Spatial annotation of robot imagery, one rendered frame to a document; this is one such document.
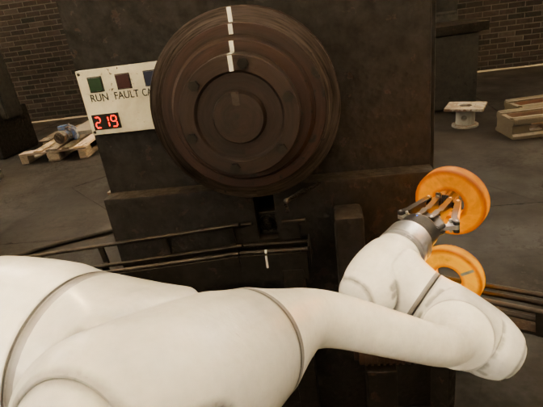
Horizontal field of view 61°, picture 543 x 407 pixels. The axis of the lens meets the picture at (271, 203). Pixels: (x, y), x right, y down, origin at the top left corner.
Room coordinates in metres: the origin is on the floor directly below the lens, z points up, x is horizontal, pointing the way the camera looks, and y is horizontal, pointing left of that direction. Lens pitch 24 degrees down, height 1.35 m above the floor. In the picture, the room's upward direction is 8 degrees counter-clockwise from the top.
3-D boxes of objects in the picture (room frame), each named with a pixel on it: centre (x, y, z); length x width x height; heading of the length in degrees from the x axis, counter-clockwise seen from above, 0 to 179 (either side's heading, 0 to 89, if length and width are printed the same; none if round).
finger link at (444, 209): (0.84, -0.34, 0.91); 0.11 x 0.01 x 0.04; 136
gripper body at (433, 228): (0.80, -0.28, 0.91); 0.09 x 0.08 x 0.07; 137
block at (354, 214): (1.15, -0.20, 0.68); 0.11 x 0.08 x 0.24; 172
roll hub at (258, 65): (1.07, 0.04, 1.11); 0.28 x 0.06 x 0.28; 82
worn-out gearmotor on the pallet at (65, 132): (5.41, 2.21, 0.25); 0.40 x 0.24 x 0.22; 172
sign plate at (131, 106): (1.32, 0.35, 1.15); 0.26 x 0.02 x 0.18; 82
